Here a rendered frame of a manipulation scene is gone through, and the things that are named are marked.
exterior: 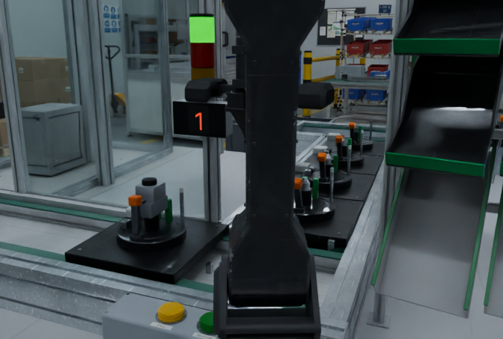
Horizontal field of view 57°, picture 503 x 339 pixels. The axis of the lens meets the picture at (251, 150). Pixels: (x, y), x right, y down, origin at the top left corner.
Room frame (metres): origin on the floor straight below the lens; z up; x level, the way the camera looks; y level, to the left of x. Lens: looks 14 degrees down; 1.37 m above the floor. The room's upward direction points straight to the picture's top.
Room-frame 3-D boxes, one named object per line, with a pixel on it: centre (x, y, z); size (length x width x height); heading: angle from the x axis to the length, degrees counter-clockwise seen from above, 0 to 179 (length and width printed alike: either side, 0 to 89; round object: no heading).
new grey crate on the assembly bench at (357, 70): (6.35, -1.33, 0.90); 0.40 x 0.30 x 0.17; 153
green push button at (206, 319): (0.60, 0.06, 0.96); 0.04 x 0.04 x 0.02
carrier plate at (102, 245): (0.89, 0.20, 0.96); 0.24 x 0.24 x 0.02; 69
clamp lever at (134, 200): (0.85, 0.22, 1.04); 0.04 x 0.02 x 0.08; 159
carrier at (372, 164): (1.49, -0.30, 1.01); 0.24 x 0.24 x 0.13; 69
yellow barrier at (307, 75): (9.14, -1.70, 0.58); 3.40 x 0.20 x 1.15; 151
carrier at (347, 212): (1.04, -0.13, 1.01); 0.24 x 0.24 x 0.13; 69
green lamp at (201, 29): (0.98, 0.10, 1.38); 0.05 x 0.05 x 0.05
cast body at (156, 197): (0.90, 0.20, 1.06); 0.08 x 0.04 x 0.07; 159
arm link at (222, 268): (0.37, -0.01, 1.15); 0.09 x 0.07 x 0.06; 91
